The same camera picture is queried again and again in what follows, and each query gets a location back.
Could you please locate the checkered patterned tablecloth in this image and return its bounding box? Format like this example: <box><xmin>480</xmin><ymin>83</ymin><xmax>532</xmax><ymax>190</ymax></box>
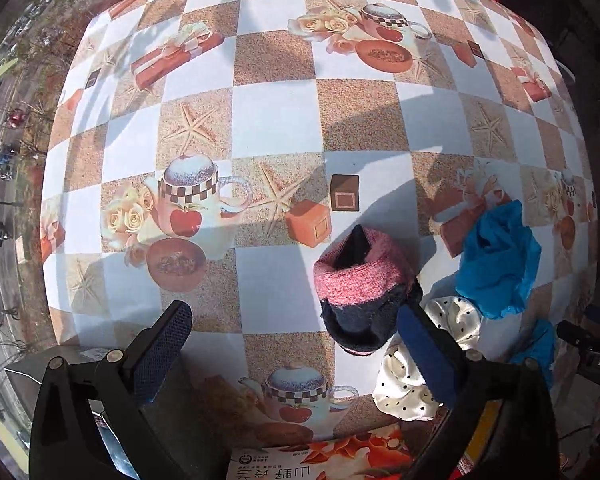
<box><xmin>40</xmin><ymin>0</ymin><xmax>597</xmax><ymax>445</ymax></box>

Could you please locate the pink and navy sock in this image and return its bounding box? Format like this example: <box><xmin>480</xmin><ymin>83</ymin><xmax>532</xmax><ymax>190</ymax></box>
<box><xmin>313</xmin><ymin>224</ymin><xmax>422</xmax><ymax>356</ymax></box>

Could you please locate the cream polka dot scrunchie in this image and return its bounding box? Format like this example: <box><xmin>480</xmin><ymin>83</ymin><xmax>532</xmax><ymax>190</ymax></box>
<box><xmin>372</xmin><ymin>296</ymin><xmax>483</xmax><ymax>422</ymax></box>

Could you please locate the dark blue fabric scrunchie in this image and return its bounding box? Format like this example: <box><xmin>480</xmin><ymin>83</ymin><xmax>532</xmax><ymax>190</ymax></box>
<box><xmin>453</xmin><ymin>199</ymin><xmax>556</xmax><ymax>386</ymax></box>

